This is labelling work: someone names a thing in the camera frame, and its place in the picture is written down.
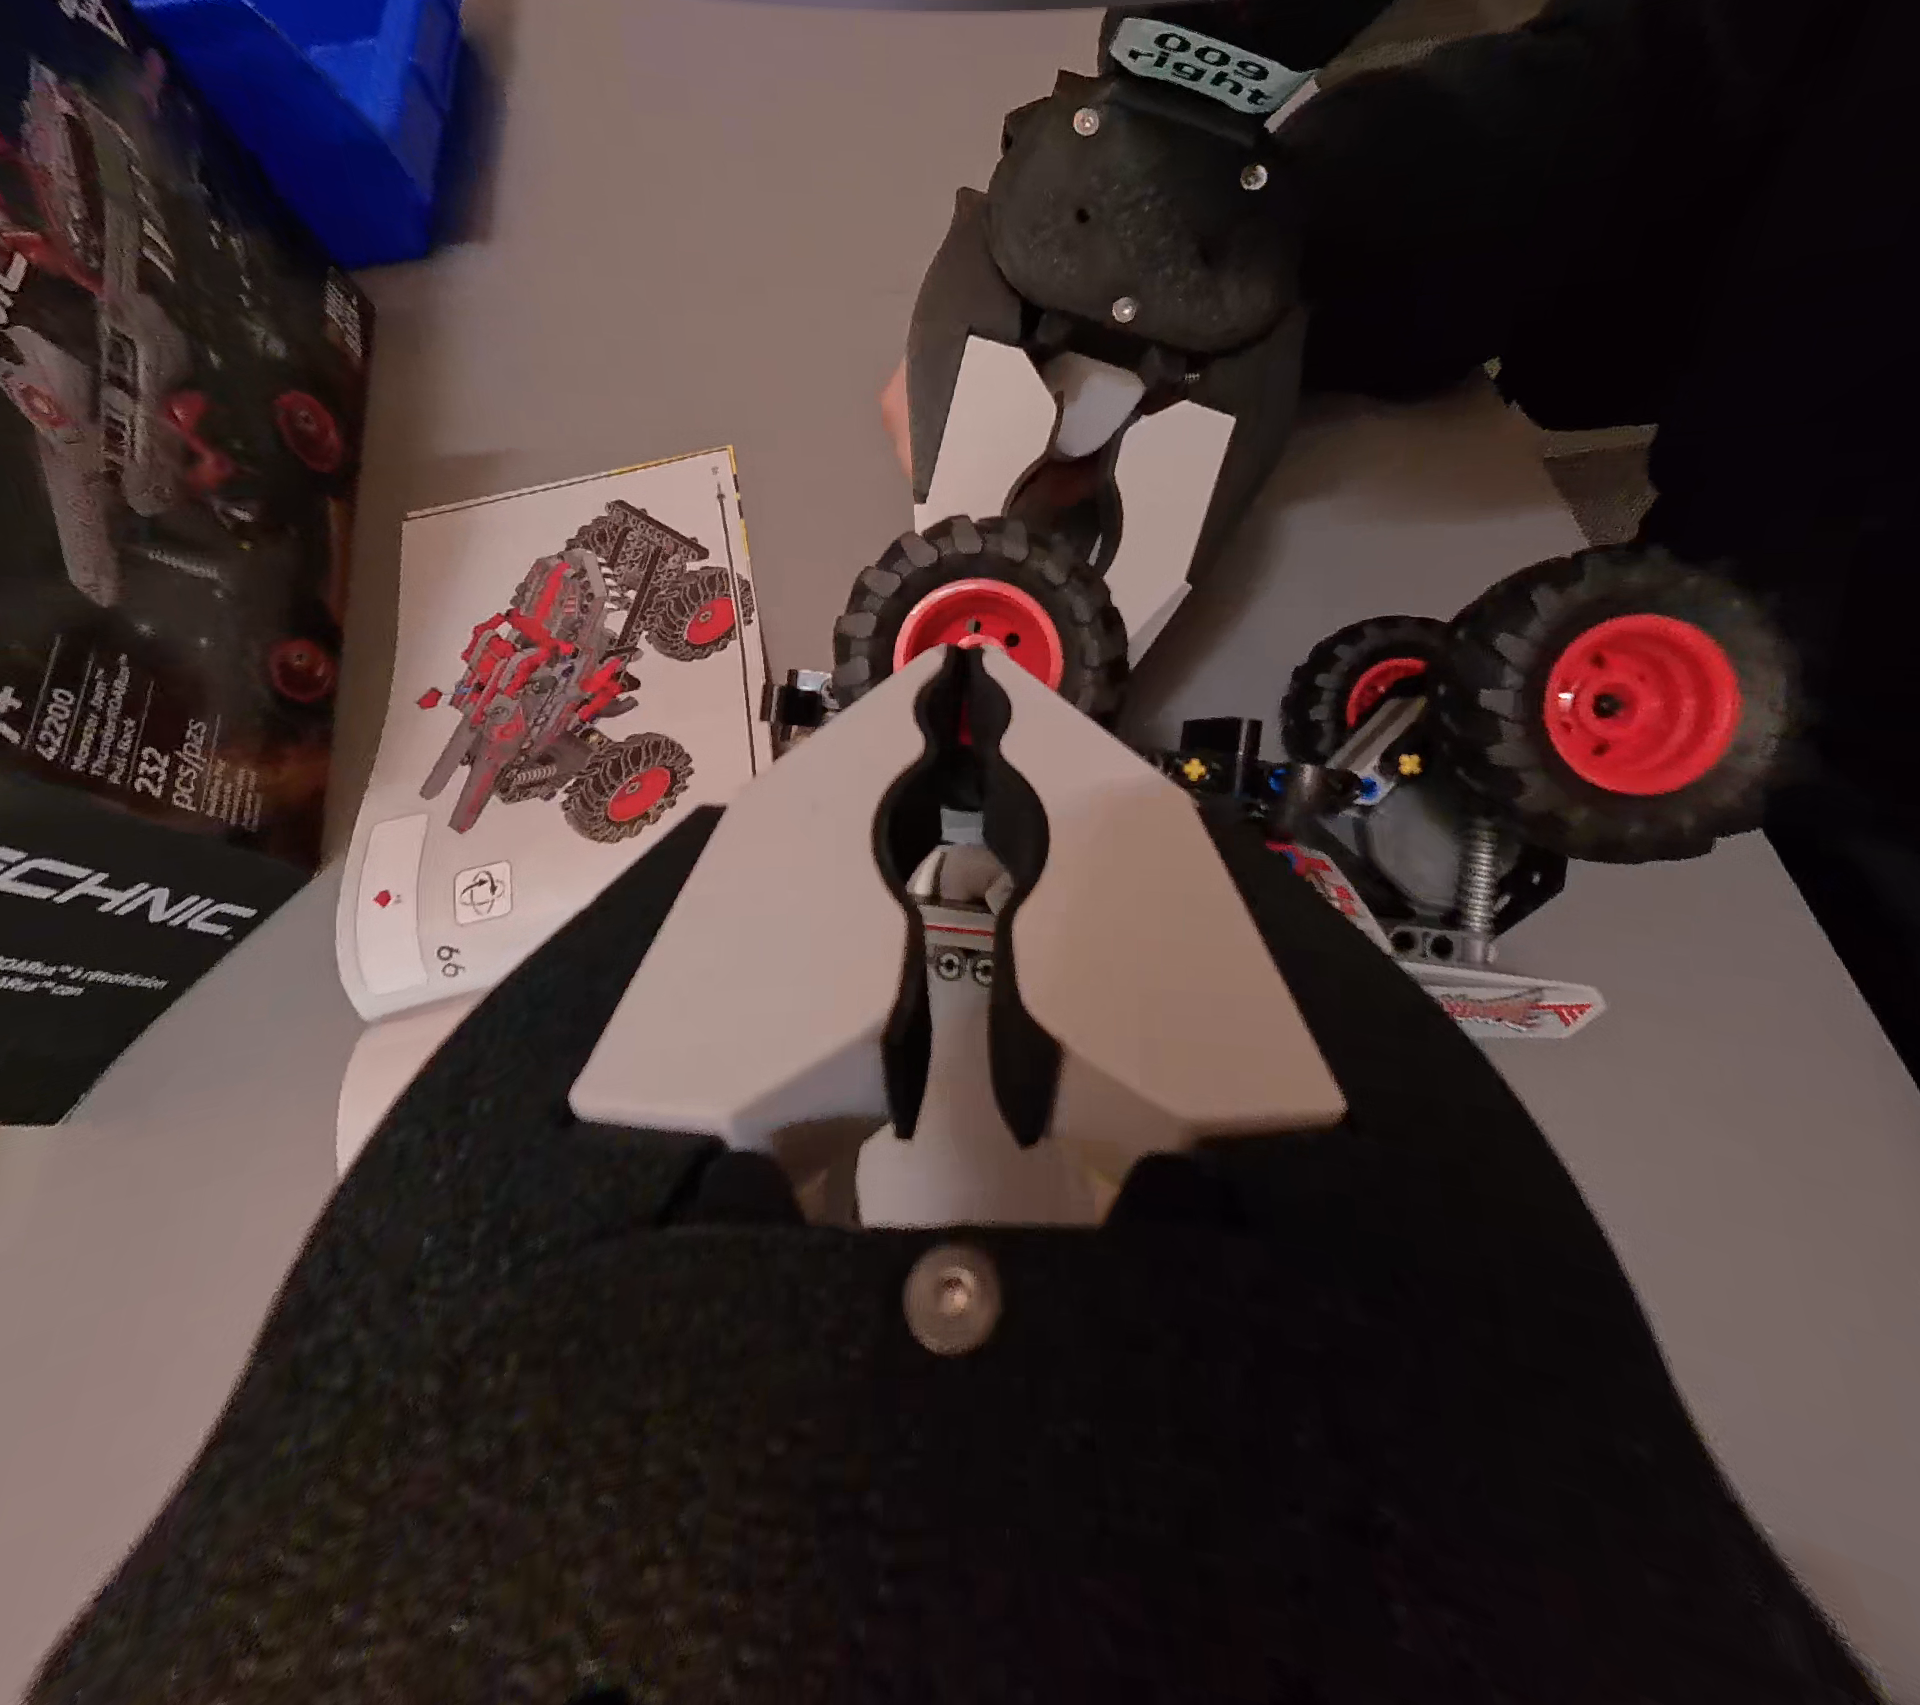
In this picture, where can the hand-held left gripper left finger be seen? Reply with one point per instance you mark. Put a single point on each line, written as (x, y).
(735, 969)

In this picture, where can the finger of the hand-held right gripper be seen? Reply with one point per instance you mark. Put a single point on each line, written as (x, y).
(1177, 490)
(989, 414)

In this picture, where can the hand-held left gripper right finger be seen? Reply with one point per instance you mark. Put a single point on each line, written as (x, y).
(1169, 969)

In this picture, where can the white instruction booklet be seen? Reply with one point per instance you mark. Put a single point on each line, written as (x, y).
(434, 624)

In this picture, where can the black red toy monster truck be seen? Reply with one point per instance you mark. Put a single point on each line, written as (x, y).
(1635, 700)

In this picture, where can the grey desk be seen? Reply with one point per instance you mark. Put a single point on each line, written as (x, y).
(674, 235)

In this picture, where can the person's right hand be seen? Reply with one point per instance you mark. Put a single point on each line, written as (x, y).
(895, 414)

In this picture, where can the person's black clothing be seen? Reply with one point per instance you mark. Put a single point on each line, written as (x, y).
(1800, 685)

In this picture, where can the black toy set box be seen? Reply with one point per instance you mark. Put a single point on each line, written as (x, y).
(134, 535)

